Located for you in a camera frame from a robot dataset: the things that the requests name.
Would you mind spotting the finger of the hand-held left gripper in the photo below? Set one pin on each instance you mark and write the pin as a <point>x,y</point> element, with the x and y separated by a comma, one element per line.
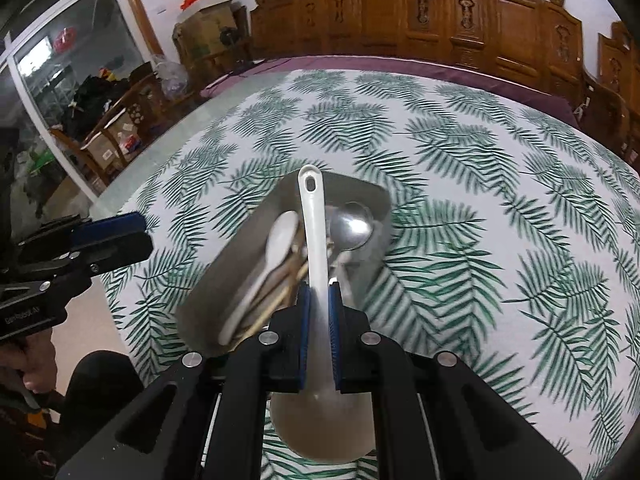
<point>110,227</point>
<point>125,255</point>

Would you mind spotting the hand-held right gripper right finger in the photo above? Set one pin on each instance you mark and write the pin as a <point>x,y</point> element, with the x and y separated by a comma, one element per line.
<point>335,340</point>

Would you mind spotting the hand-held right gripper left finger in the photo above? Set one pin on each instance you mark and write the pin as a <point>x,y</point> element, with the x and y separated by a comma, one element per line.
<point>304,340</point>

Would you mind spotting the white ceramic spoon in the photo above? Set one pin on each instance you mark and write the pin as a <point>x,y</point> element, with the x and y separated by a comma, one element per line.
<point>282,240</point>

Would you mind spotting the white plastic ladle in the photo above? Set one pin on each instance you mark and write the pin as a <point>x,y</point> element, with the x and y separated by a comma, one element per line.
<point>315,230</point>

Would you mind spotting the metal tray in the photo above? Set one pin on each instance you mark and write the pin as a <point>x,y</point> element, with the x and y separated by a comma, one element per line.
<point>250,240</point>

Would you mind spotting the metal spoon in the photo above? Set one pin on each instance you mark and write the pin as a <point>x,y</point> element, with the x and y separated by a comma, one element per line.
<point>352,227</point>

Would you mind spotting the person's left hand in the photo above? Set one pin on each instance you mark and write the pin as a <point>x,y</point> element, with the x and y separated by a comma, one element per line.
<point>37,372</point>

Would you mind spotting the person's dark trouser leg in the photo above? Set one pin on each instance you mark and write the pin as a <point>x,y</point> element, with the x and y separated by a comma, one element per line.
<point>100,390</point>

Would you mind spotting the light wooden chair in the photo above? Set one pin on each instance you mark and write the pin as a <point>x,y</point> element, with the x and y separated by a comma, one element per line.
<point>115,110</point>

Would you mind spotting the leaf print tablecloth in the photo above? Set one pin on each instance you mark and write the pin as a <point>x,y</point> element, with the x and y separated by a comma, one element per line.
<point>450,260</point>

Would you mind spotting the clear plastic bag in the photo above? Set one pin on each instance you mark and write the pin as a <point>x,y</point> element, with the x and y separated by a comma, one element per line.
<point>170,77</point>

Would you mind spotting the glass sliding door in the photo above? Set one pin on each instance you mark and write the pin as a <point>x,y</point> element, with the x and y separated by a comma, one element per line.
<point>75,45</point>

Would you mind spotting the large cardboard box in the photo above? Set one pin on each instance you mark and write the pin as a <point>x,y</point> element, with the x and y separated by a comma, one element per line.
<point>205,35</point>

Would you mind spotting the carved wooden sofa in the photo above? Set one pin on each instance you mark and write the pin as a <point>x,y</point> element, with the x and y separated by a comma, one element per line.
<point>450,15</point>

